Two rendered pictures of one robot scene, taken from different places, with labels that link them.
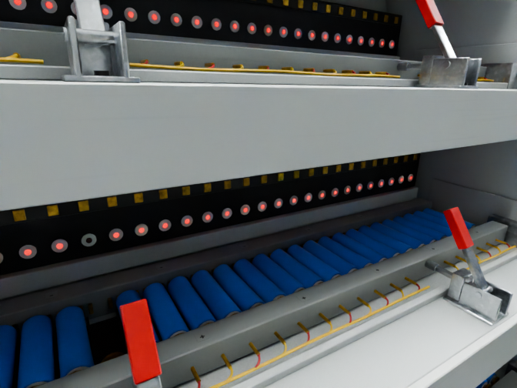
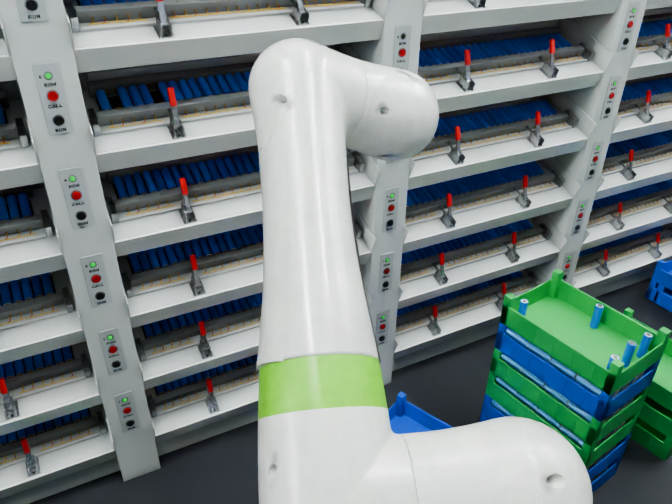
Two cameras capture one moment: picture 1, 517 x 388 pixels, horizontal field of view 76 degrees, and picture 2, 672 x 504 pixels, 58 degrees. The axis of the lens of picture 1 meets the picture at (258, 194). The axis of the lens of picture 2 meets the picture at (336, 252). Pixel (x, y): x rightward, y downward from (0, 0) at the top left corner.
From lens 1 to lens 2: 106 cm
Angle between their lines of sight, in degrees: 31
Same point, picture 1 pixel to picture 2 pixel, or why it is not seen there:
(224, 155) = (195, 53)
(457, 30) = not seen: outside the picture
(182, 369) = (182, 109)
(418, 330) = not seen: hidden behind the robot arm
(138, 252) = (166, 66)
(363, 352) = (244, 117)
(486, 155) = not seen: hidden behind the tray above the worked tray
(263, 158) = (207, 54)
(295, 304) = (223, 97)
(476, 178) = (358, 49)
